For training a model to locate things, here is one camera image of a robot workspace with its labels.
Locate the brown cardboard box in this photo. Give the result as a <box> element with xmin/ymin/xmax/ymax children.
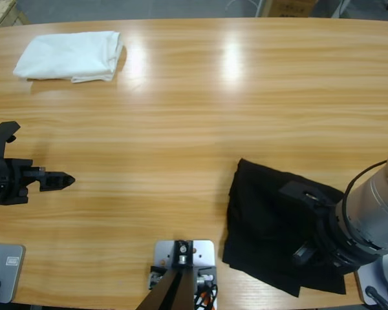
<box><xmin>264</xmin><ymin>0</ymin><xmax>318</xmax><ymax>17</ymax></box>

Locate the white folded garment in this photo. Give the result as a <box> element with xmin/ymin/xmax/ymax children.
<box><xmin>12</xmin><ymin>30</ymin><xmax>125</xmax><ymax>84</ymax></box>

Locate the white wire frame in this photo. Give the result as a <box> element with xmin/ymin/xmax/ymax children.
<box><xmin>225</xmin><ymin>0</ymin><xmax>263</xmax><ymax>17</ymax></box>

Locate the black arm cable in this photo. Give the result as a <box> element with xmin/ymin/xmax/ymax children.
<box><xmin>346</xmin><ymin>160</ymin><xmax>388</xmax><ymax>196</ymax></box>

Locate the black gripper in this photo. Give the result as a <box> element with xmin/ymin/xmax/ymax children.
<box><xmin>292</xmin><ymin>201</ymin><xmax>386</xmax><ymax>276</ymax></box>
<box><xmin>0</xmin><ymin>158</ymin><xmax>76</xmax><ymax>207</ymax></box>

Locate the orange black cable bundle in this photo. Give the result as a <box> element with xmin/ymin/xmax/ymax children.
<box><xmin>193</xmin><ymin>284</ymin><xmax>218</xmax><ymax>310</ymax></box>

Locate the dark camera post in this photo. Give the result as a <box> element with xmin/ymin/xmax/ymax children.
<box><xmin>137</xmin><ymin>240</ymin><xmax>195</xmax><ymax>310</ymax></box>

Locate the black polo shirt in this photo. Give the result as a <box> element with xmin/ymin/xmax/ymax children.
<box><xmin>222</xmin><ymin>158</ymin><xmax>347</xmax><ymax>298</ymax></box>

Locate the white mount block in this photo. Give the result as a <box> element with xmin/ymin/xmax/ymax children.
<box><xmin>148</xmin><ymin>239</ymin><xmax>218</xmax><ymax>310</ymax></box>

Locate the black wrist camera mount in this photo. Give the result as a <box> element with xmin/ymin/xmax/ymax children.
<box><xmin>277</xmin><ymin>181</ymin><xmax>336</xmax><ymax>212</ymax></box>
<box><xmin>0</xmin><ymin>121</ymin><xmax>22</xmax><ymax>161</ymax></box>

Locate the grey metal leg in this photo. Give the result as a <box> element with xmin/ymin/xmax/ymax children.
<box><xmin>329</xmin><ymin>0</ymin><xmax>352</xmax><ymax>19</ymax></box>

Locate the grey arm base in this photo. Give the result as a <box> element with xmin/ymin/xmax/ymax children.
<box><xmin>354</xmin><ymin>250</ymin><xmax>388</xmax><ymax>306</ymax></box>
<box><xmin>0</xmin><ymin>243</ymin><xmax>26</xmax><ymax>304</ymax></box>

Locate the wooden pallet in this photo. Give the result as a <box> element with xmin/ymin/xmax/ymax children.
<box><xmin>0</xmin><ymin>0</ymin><xmax>30</xmax><ymax>28</ymax></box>

